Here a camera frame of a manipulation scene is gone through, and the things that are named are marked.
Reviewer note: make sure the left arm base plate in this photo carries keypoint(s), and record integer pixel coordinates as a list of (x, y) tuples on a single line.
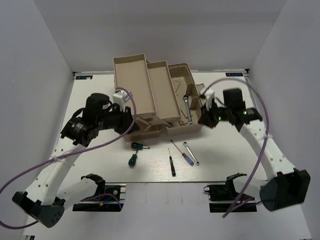
[(111, 200)]

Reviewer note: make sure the red blue handled screwdriver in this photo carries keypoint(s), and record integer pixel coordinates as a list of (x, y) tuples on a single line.
[(184, 155)]

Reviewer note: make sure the beige toolbox with clear lid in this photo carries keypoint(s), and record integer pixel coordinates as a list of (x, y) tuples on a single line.
[(158, 89)]

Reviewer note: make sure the thin black precision screwdriver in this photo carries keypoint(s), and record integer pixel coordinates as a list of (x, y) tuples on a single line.
[(173, 171)]

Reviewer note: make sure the large silver ratchet wrench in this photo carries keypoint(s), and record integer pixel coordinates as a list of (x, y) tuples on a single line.
[(188, 111)]

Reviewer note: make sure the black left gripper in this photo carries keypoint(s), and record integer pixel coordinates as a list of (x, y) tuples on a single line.
[(126, 117)]

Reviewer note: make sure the small silver combination wrench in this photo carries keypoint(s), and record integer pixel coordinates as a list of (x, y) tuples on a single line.
[(191, 153)]

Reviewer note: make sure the stubby green screwdriver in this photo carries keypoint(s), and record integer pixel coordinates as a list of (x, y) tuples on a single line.
[(132, 161), (139, 146)]

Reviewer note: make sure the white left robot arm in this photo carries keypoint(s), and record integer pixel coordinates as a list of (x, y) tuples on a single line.
[(44, 200)]

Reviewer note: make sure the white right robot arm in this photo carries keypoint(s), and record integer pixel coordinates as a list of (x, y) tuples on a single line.
[(285, 185)]

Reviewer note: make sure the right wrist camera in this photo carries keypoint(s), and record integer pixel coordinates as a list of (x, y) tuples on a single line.
[(207, 97)]

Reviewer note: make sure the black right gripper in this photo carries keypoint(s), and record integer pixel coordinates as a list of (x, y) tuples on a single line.
[(205, 119)]

